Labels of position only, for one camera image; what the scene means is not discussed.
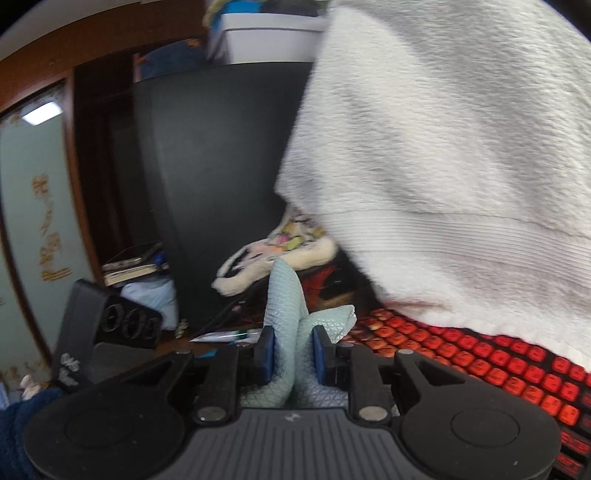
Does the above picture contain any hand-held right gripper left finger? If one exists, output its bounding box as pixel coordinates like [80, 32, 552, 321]
[122, 325, 278, 424]

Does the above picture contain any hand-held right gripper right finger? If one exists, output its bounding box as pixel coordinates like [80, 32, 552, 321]
[312, 325, 467, 423]

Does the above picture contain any light blue cleaning cloth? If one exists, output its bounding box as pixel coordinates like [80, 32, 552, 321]
[240, 258, 357, 409]

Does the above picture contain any person's left forearm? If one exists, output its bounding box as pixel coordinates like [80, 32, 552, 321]
[0, 387, 63, 480]

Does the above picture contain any stack of books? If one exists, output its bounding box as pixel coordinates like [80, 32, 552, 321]
[102, 244, 171, 288]

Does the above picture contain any light blue plastic bag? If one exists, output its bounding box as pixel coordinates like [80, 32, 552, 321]
[120, 276, 180, 330]

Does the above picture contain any cream cartoon plush cushion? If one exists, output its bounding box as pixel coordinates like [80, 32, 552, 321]
[212, 210, 340, 296]

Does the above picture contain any frosted glass door gold pattern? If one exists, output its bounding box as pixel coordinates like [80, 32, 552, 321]
[0, 80, 100, 407]

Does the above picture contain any red and black keyboard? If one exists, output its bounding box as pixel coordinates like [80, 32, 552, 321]
[342, 308, 591, 478]

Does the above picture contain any black computer case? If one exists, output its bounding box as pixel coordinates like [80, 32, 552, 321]
[131, 62, 319, 333]

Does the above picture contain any white terry towel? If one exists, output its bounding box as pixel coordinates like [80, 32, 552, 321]
[274, 0, 591, 372]

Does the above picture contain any dark blue bag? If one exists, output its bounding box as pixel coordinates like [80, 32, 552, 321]
[139, 39, 204, 80]

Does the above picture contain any brown wooden wardrobe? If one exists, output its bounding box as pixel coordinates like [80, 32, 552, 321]
[0, 16, 218, 287]

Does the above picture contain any white storage box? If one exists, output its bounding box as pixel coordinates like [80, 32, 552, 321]
[208, 11, 329, 64]

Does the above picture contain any bundle of red wires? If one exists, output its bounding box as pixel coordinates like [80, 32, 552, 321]
[302, 265, 347, 310]

